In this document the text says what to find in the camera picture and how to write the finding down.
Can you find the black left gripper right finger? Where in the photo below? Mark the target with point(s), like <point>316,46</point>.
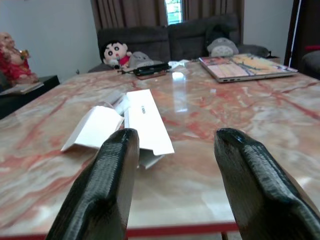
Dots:
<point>262,195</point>

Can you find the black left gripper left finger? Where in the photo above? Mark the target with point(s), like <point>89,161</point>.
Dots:
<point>100,190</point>

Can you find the long white cardboard box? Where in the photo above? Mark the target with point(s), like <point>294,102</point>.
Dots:
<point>147,120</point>

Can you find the marble pattern folding table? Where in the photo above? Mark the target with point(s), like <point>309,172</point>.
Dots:
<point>212,112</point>

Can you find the black low TV console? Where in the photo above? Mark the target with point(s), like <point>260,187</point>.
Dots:
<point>30,102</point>

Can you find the flat magazine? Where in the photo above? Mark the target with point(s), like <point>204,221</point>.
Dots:
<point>27,87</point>

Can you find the silver laptop with stickers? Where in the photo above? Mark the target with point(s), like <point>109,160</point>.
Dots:
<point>250,66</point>

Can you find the cartoon boy plush doll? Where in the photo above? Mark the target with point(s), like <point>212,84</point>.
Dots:
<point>113,53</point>

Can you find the small grey Totoro plush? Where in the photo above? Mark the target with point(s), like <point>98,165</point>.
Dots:
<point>140,58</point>

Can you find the white crumpled plastic bag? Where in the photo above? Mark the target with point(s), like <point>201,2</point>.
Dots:
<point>178,63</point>

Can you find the large grey Totoro plush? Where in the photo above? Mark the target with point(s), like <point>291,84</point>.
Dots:
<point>222,48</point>

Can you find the red gold laughing Buddha statue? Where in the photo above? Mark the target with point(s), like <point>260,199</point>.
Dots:
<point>15,62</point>

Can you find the dark grey fabric sofa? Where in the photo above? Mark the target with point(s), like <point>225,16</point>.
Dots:
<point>150,40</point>

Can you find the brown curtain panel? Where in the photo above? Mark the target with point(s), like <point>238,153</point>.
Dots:
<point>212,10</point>
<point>125,12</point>

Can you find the window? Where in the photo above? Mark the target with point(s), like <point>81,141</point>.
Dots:
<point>173,12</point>

